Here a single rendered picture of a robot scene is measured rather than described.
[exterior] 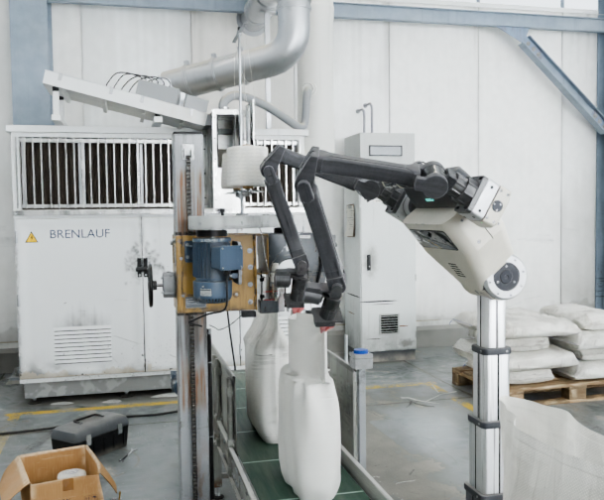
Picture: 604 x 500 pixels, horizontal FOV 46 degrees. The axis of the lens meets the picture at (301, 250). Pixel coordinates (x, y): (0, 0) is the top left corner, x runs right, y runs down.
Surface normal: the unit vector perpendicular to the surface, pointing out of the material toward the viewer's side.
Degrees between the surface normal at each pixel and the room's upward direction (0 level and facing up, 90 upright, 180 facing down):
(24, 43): 90
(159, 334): 90
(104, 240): 90
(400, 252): 90
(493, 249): 115
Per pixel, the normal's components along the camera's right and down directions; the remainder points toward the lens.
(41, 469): 0.47, 0.04
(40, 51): 0.24, 0.05
